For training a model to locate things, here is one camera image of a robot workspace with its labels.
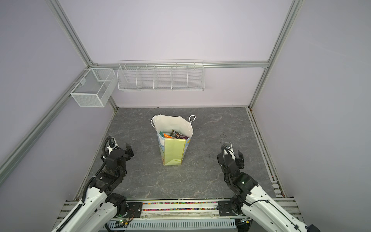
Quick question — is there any white mesh box basket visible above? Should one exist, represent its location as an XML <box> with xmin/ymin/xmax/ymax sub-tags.
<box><xmin>71</xmin><ymin>68</ymin><xmax>117</xmax><ymax>108</ymax></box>

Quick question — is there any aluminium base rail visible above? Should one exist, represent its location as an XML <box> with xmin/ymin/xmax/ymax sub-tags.
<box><xmin>52</xmin><ymin>197</ymin><xmax>305</xmax><ymax>232</ymax></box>

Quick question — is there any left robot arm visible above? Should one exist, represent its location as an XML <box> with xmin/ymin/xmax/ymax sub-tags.
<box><xmin>53</xmin><ymin>136</ymin><xmax>134</xmax><ymax>232</ymax></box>

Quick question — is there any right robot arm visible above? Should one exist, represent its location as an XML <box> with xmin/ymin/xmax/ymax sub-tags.
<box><xmin>217</xmin><ymin>143</ymin><xmax>320</xmax><ymax>232</ymax></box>

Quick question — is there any illustrated paper gift bag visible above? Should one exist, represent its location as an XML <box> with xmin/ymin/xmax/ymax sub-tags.
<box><xmin>151</xmin><ymin>115</ymin><xmax>196</xmax><ymax>166</ymax></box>

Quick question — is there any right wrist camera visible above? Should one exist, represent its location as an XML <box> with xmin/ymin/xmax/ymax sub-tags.
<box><xmin>224</xmin><ymin>142</ymin><xmax>236</xmax><ymax>160</ymax></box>

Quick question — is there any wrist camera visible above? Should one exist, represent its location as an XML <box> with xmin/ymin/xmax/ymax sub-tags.
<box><xmin>224</xmin><ymin>142</ymin><xmax>236</xmax><ymax>160</ymax></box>
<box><xmin>105</xmin><ymin>136</ymin><xmax>118</xmax><ymax>156</ymax></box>

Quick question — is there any purple M&M's packet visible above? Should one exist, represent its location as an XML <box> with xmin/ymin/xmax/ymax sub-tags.
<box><xmin>170</xmin><ymin>130</ymin><xmax>189</xmax><ymax>140</ymax></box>

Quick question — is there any long white wire basket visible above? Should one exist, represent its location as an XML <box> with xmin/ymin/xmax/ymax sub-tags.
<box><xmin>117</xmin><ymin>60</ymin><xmax>205</xmax><ymax>91</ymax></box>

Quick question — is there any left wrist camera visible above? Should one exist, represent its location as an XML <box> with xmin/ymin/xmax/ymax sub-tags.
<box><xmin>105</xmin><ymin>136</ymin><xmax>118</xmax><ymax>156</ymax></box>

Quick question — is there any orange Fox's candy bag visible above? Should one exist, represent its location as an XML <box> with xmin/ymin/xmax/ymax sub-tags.
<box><xmin>162</xmin><ymin>133</ymin><xmax>174</xmax><ymax>139</ymax></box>

